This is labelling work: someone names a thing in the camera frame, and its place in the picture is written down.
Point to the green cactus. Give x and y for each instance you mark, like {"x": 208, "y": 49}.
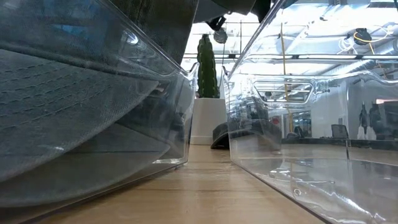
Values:
{"x": 207, "y": 68}

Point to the white faceted plant pot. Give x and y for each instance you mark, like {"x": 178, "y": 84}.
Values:
{"x": 207, "y": 121}

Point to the black mounted camera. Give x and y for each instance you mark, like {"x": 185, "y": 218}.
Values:
{"x": 362, "y": 36}

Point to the clear plastic bin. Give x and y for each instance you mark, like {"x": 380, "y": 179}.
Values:
{"x": 311, "y": 186}
{"x": 183, "y": 109}

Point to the round grey lamp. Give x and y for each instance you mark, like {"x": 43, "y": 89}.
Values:
{"x": 220, "y": 36}

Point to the grey-blue baseball cap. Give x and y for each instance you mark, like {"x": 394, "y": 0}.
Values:
{"x": 62, "y": 109}

